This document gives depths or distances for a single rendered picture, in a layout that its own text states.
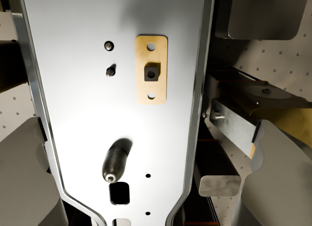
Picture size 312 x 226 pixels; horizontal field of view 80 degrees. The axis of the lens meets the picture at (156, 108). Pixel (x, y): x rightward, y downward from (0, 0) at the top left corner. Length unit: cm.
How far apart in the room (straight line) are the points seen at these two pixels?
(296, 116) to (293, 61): 42
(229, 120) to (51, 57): 23
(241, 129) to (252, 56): 40
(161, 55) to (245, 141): 14
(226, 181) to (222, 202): 51
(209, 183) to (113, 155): 17
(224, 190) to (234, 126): 16
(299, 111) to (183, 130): 14
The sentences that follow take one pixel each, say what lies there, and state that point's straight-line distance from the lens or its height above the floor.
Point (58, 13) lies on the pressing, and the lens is 25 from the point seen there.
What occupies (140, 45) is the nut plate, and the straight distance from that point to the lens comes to 23.
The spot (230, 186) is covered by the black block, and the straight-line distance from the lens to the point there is 37.
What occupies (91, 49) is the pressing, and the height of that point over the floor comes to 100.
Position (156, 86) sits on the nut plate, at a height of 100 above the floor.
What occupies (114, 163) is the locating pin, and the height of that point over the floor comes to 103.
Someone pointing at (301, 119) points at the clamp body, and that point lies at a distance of 27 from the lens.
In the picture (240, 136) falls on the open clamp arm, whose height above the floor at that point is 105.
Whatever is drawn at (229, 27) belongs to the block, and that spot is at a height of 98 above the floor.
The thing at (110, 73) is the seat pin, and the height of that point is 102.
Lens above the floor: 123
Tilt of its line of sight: 67 degrees down
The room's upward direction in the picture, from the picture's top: 177 degrees clockwise
